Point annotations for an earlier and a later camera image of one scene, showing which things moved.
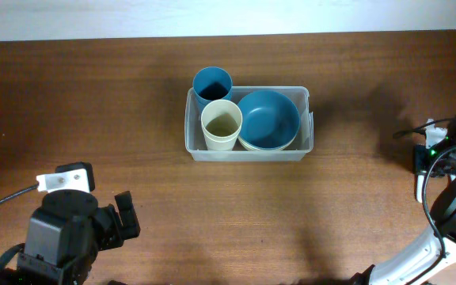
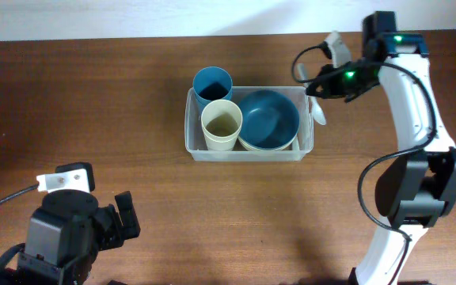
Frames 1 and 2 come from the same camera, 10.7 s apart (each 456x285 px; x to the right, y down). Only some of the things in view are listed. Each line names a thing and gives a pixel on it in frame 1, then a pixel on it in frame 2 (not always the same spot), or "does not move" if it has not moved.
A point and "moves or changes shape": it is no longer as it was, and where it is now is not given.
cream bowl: [265, 149] does not move
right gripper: [419, 157] → [328, 88]
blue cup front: [210, 84] does not move
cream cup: [221, 121] does not move
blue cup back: [203, 97] does not move
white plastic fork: [419, 184] moves or changes shape
